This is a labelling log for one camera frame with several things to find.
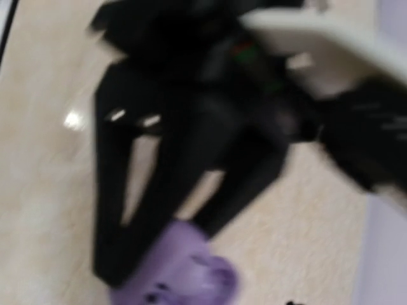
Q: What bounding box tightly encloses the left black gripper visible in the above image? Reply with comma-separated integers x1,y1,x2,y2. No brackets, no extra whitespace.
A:
90,1,318,149

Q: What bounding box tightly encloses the lilac earbud charging case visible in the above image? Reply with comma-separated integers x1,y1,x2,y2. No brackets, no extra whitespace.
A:
109,220,239,305

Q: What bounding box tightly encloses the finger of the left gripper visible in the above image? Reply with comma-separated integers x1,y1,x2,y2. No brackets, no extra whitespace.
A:
90,60,166,287
171,126,290,239

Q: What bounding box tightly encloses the black earbud near front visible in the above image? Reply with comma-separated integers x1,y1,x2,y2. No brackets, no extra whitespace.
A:
285,300,305,305

